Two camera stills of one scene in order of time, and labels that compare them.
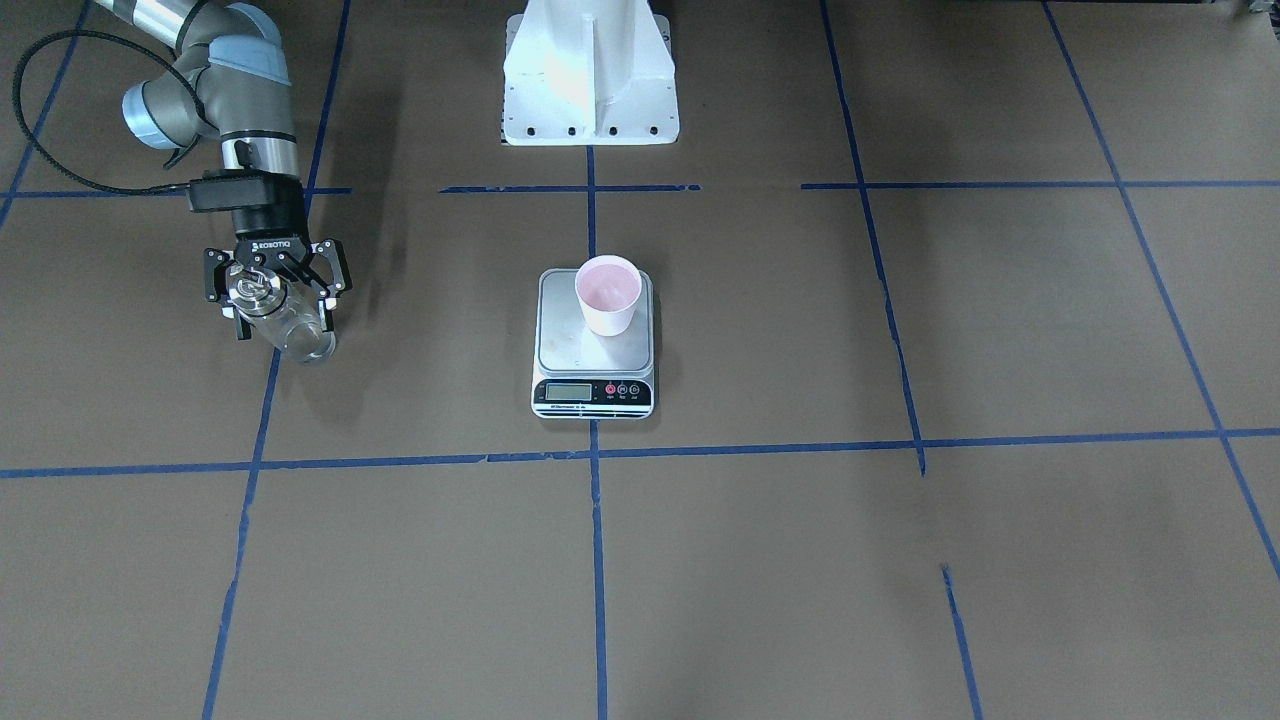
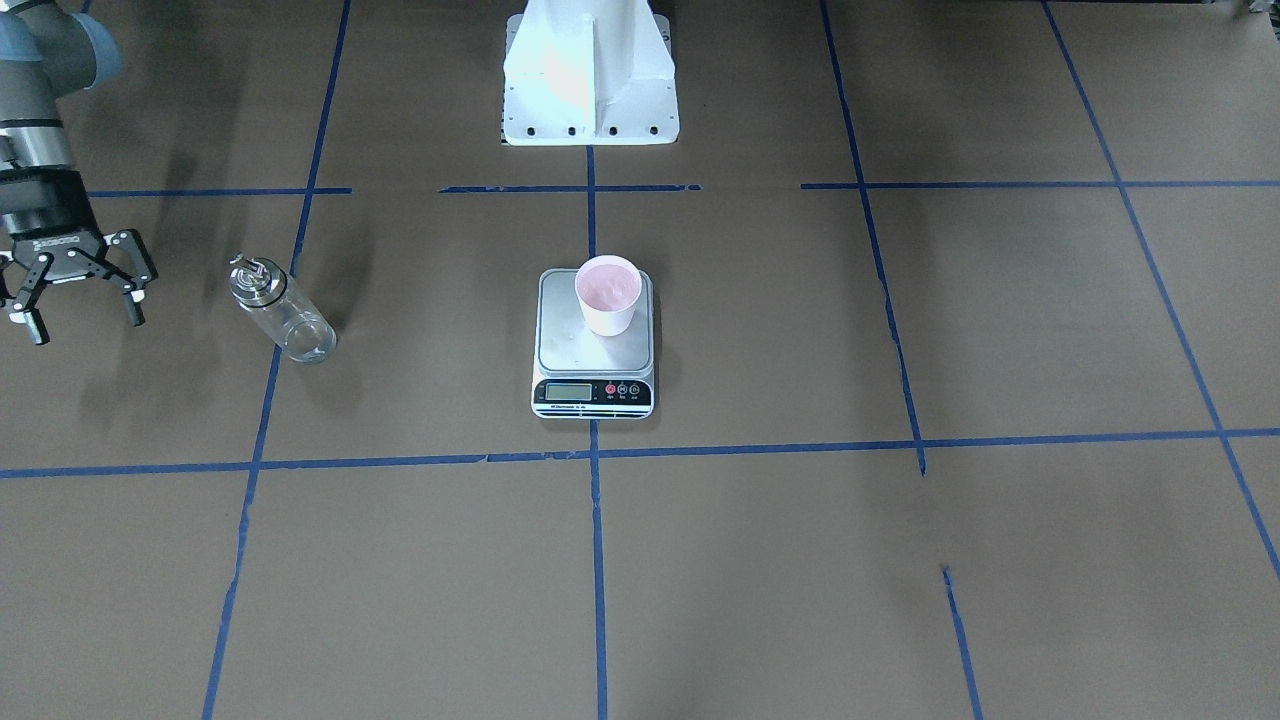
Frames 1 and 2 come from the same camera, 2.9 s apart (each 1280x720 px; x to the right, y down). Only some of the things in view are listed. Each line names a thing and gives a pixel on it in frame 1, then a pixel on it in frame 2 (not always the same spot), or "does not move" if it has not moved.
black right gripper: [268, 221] -> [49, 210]
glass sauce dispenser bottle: [262, 297] does not move
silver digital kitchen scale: [580, 375] does not move
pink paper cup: [608, 288] does not move
